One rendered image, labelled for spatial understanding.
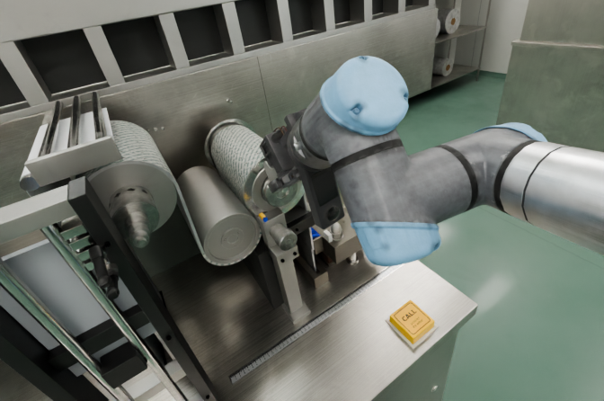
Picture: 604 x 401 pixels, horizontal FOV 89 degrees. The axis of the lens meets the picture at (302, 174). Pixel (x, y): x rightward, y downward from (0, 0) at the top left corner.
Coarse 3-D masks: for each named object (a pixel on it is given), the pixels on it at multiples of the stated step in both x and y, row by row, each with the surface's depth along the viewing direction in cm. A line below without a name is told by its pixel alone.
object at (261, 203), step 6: (228, 126) 80; (258, 174) 60; (264, 174) 60; (258, 180) 60; (258, 186) 61; (300, 186) 67; (252, 192) 61; (258, 192) 61; (258, 198) 62; (294, 198) 67; (258, 204) 62; (264, 204) 63; (288, 204) 67; (264, 210) 64
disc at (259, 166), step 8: (264, 160) 59; (256, 168) 59; (248, 176) 59; (256, 176) 60; (248, 184) 60; (248, 192) 60; (248, 200) 61; (296, 200) 68; (248, 208) 62; (256, 208) 63; (288, 208) 68
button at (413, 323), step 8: (408, 304) 73; (400, 312) 72; (408, 312) 71; (416, 312) 71; (424, 312) 71; (392, 320) 71; (400, 320) 70; (408, 320) 70; (416, 320) 69; (424, 320) 69; (432, 320) 69; (400, 328) 69; (408, 328) 68; (416, 328) 68; (424, 328) 68; (408, 336) 68; (416, 336) 67
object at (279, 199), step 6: (264, 180) 61; (264, 186) 61; (294, 186) 63; (264, 192) 60; (270, 192) 61; (276, 192) 62; (282, 192) 62; (288, 192) 63; (294, 192) 64; (264, 198) 62; (270, 198) 61; (276, 198) 62; (282, 198) 63; (288, 198) 64; (270, 204) 62; (276, 204) 63; (282, 204) 64
